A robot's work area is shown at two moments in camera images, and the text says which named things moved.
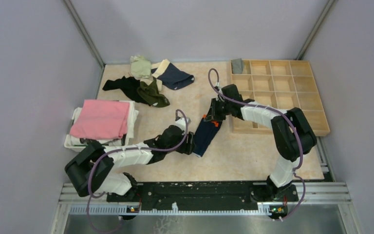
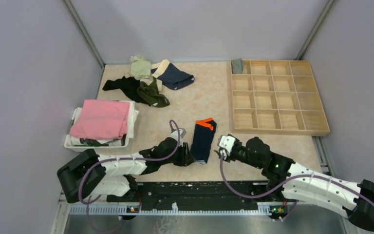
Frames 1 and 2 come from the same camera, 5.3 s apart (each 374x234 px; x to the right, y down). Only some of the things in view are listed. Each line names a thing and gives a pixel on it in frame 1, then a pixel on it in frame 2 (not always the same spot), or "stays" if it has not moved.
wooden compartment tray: [261, 89] stays
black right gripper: [213, 115] → [232, 158]
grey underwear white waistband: [237, 66] stays
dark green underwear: [150, 94] stays
